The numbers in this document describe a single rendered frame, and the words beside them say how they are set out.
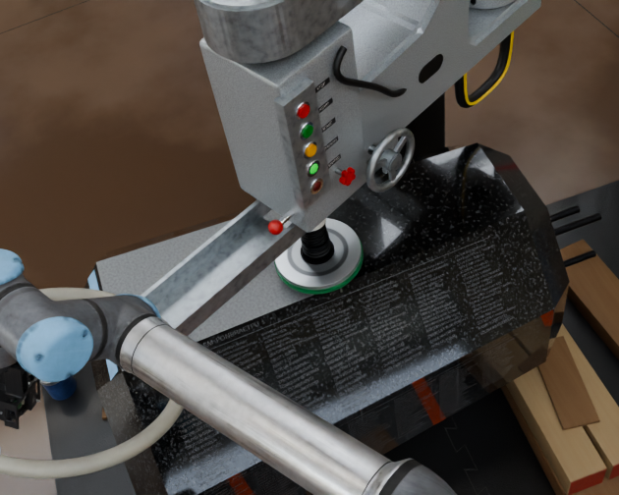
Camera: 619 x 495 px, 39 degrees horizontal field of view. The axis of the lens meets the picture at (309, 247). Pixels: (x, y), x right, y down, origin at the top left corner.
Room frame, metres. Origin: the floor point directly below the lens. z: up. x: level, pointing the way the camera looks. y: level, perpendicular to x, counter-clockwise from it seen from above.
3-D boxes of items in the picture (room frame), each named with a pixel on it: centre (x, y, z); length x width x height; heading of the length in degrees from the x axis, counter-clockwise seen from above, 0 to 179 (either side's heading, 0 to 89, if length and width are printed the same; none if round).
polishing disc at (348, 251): (1.31, -0.02, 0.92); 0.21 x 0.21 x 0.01
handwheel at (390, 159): (1.28, -0.19, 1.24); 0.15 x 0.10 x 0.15; 127
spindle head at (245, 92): (1.35, -0.08, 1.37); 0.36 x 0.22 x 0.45; 127
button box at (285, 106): (1.17, -0.03, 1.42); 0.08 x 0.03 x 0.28; 127
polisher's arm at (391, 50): (1.53, -0.34, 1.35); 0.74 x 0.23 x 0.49; 127
